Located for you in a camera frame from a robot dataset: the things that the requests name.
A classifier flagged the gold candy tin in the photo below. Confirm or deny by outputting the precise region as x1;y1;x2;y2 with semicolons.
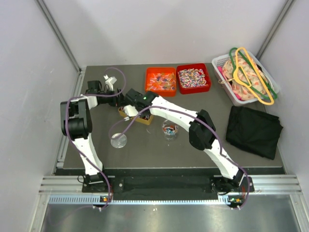
118;107;154;126

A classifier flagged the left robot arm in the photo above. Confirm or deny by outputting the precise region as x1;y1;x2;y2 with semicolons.
60;76;124;192

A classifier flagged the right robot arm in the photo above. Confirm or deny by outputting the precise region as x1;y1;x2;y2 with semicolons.
125;89;245;191

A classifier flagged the orange candy box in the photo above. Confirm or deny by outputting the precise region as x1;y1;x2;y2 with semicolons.
144;67;177;97

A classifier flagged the clear jar lid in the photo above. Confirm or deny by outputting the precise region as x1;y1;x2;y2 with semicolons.
111;133;127;148

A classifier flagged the clear glass jar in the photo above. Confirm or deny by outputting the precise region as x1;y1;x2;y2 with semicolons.
162;120;179;141

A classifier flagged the red candy box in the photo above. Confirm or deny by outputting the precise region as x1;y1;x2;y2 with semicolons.
176;63;211;95

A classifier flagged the white plastic basket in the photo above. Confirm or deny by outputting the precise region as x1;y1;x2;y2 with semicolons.
212;47;280;106

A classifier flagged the yellow hanger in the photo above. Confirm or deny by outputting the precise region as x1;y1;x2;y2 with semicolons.
224;47;277;105

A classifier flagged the floral cloth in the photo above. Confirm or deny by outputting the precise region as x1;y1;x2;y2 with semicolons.
222;57;267;101

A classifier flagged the black cloth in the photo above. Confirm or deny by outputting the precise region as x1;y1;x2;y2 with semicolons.
225;106;283;160

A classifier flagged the green hanger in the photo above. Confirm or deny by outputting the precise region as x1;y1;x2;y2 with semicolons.
229;47;278;105

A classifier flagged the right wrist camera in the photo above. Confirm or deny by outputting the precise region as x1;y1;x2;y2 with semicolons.
124;105;139;118

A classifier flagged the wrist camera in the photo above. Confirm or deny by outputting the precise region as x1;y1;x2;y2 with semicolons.
103;75;117;91
124;105;139;118

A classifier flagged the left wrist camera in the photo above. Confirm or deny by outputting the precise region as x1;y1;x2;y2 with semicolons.
103;75;117;91

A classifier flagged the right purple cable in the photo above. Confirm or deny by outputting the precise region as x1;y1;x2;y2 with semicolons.
108;105;252;210

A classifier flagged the purple cable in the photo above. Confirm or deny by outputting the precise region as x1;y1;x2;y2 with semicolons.
64;67;127;211
108;105;252;210

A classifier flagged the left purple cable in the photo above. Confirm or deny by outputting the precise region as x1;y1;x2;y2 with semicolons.
64;67;127;211

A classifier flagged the white cable duct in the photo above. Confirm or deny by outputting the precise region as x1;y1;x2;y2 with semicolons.
48;195;232;205

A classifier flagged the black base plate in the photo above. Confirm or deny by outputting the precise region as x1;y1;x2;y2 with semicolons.
82;175;256;201

